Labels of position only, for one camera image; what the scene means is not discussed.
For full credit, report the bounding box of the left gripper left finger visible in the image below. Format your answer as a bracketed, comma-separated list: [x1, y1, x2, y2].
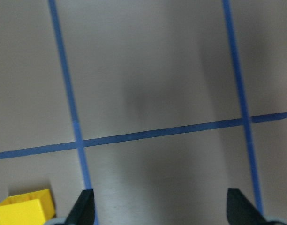
[65, 189, 95, 225]

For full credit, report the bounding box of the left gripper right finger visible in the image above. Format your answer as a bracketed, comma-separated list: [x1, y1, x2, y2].
[227, 188, 267, 225]

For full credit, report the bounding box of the yellow toy block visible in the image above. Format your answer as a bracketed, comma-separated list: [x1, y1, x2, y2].
[0, 189, 56, 225]

